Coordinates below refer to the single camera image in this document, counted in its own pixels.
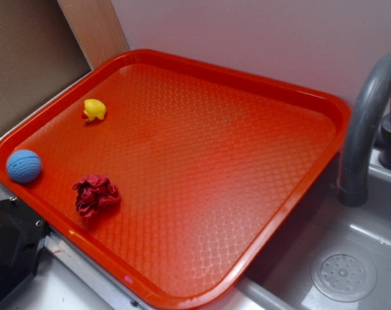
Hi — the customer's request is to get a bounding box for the crumpled dark red cloth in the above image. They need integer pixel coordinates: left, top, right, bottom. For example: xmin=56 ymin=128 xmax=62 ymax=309
xmin=72 ymin=174 xmax=121 ymax=218

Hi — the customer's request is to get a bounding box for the grey toy sink basin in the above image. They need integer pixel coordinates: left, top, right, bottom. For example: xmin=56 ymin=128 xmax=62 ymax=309
xmin=237 ymin=150 xmax=391 ymax=309

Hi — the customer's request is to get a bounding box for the blue textured ball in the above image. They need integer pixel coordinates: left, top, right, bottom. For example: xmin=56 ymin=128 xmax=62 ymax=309
xmin=6 ymin=149 xmax=42 ymax=183

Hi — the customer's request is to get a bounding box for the wooden board strip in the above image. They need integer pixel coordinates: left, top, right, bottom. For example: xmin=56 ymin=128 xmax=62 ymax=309
xmin=58 ymin=0 xmax=130 ymax=69

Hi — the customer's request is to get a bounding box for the round sink drain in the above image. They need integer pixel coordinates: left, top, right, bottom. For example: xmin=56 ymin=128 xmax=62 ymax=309
xmin=311 ymin=247 xmax=377 ymax=303

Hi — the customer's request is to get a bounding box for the red plastic tray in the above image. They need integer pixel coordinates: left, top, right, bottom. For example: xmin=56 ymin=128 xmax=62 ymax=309
xmin=0 ymin=50 xmax=350 ymax=309

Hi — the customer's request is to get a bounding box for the brown cardboard panel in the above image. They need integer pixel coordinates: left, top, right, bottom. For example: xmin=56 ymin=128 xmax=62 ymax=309
xmin=0 ymin=1 xmax=90 ymax=137

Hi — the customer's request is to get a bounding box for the yellow rubber duck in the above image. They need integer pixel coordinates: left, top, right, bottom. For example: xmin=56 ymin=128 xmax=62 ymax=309
xmin=81 ymin=99 xmax=107 ymax=122

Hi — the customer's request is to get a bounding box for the grey toy faucet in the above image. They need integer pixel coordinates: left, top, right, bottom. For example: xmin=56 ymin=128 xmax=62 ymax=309
xmin=337 ymin=53 xmax=391 ymax=207

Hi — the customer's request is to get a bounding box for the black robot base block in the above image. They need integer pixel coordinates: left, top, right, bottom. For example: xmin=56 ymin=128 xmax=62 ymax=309
xmin=0 ymin=199 xmax=47 ymax=307

